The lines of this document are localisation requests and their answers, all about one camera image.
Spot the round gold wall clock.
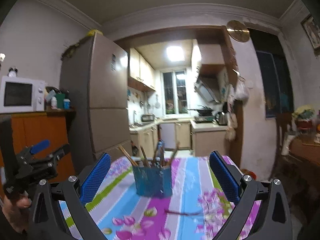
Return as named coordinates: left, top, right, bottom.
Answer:
left=226, top=20, right=250, bottom=42

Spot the perforated metal utensil holder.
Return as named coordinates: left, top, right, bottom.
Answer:
left=132, top=166, right=172, bottom=199

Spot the stainless electric kettle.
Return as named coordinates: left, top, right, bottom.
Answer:
left=215, top=112, right=228, bottom=126

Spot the orange wooden cabinet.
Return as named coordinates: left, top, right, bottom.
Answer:
left=0, top=109, right=77, bottom=196

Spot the white hanging plastic bag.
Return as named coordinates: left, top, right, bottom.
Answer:
left=235, top=77, right=249, bottom=102

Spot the framed elephant picture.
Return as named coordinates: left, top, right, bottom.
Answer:
left=301, top=14, right=319, bottom=55

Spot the toaster oven on counter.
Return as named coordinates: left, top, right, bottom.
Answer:
left=141, top=114, right=155, bottom=122

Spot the slanted metal range hood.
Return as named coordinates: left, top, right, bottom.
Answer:
left=194, top=76, right=221, bottom=104

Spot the dark wooden side table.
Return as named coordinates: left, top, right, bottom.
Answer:
left=271, top=113, right=319, bottom=194

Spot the thin dark chopstick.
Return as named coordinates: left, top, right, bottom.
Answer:
left=164, top=209, right=203, bottom=216

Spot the kitchen window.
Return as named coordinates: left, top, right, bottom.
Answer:
left=162, top=69, right=188, bottom=115

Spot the colourful floral tablecloth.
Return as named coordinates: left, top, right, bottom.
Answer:
left=58, top=154, right=263, bottom=240

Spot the black wok on stove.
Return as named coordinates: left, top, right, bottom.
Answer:
left=188, top=106, right=213, bottom=116

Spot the person's left hand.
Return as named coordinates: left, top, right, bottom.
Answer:
left=2, top=195, right=31, bottom=233

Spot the beige multi-door refrigerator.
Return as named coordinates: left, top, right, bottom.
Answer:
left=59, top=33, right=132, bottom=173

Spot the white microwave oven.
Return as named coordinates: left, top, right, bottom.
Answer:
left=0, top=76, right=46, bottom=114

